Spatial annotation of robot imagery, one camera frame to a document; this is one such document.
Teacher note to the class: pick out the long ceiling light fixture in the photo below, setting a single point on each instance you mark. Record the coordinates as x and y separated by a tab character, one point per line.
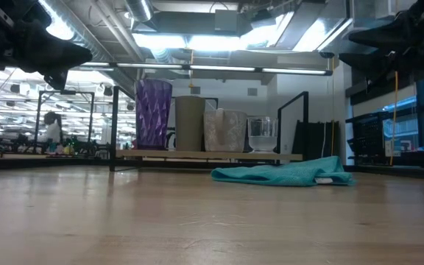
219	68

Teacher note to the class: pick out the black panel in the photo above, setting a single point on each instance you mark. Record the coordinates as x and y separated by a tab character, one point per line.
315	141

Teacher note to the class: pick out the olive green cup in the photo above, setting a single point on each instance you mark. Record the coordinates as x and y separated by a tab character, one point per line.
190	125

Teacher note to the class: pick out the teal cloth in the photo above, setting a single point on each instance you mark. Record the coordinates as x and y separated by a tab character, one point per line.
282	173

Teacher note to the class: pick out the clear glass cup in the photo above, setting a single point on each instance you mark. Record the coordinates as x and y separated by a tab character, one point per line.
263	141

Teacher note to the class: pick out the grey patterned ceramic mug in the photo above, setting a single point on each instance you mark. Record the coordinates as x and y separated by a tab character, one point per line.
226	132

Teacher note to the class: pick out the silver ventilation duct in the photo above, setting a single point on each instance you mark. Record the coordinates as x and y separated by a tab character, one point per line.
140	9

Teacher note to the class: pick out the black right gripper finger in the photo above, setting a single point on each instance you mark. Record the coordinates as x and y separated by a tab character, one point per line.
385	35
370	64

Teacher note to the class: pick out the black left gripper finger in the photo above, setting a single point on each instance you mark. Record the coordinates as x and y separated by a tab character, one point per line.
53	53
56	79

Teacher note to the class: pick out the purple faceted plastic tumbler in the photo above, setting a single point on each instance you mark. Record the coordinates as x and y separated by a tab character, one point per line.
153	114

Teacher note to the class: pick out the person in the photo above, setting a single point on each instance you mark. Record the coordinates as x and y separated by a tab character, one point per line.
53	132

